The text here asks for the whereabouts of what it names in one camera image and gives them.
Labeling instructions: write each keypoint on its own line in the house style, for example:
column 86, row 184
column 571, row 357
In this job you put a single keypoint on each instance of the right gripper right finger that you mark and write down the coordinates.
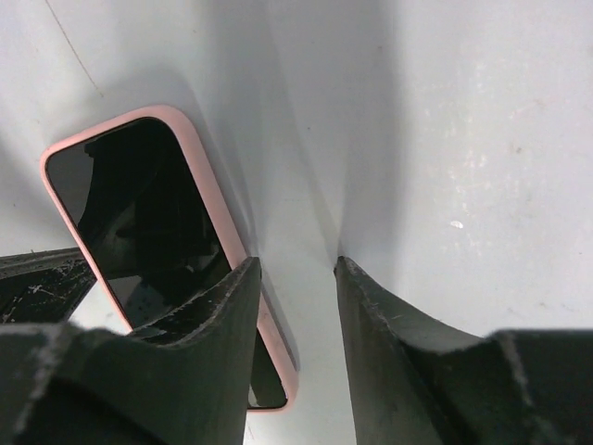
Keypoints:
column 415, row 380

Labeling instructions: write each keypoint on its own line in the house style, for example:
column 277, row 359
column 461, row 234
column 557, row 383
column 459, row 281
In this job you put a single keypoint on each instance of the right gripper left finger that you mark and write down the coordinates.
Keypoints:
column 182, row 379

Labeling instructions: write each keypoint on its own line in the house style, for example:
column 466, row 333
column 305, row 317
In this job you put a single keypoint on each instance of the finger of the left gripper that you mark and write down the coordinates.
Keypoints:
column 43, row 287

